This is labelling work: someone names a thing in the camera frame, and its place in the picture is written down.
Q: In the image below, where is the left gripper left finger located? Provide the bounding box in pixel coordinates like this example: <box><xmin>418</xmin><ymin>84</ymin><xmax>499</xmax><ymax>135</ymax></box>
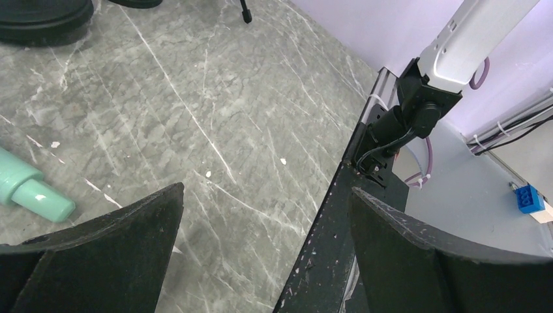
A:
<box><xmin>1</xmin><ymin>183</ymin><xmax>184</xmax><ymax>312</ymax></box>

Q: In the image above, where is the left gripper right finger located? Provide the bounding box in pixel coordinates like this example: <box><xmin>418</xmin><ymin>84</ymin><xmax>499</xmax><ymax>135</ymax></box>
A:
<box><xmin>350</xmin><ymin>187</ymin><xmax>552</xmax><ymax>312</ymax></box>

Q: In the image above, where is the green microphone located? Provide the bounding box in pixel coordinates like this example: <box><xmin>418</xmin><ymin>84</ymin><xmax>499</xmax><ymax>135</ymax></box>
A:
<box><xmin>1</xmin><ymin>149</ymin><xmax>76</xmax><ymax>222</ymax></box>

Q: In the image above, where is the black round-base mic stand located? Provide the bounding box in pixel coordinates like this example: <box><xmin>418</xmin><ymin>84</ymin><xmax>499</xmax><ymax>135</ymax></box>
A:
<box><xmin>110</xmin><ymin>0</ymin><xmax>162</xmax><ymax>9</ymax></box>
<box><xmin>1</xmin><ymin>0</ymin><xmax>95</xmax><ymax>43</ymax></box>

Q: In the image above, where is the black tripod shock-mount stand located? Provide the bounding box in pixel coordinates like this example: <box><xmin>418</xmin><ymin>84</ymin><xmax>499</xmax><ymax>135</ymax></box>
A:
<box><xmin>239</xmin><ymin>0</ymin><xmax>252</xmax><ymax>23</ymax></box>

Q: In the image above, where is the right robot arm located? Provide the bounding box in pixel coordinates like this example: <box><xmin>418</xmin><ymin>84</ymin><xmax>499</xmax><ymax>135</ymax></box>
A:
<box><xmin>350</xmin><ymin>1</ymin><xmax>537</xmax><ymax>189</ymax></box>

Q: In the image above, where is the blue toy brick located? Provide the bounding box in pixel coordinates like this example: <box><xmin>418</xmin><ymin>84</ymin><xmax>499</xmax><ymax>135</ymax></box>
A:
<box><xmin>515</xmin><ymin>185</ymin><xmax>545</xmax><ymax>214</ymax></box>

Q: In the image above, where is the black base frame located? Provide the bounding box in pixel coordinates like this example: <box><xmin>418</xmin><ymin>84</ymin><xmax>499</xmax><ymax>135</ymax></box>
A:
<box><xmin>273</xmin><ymin>68</ymin><xmax>408</xmax><ymax>312</ymax></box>

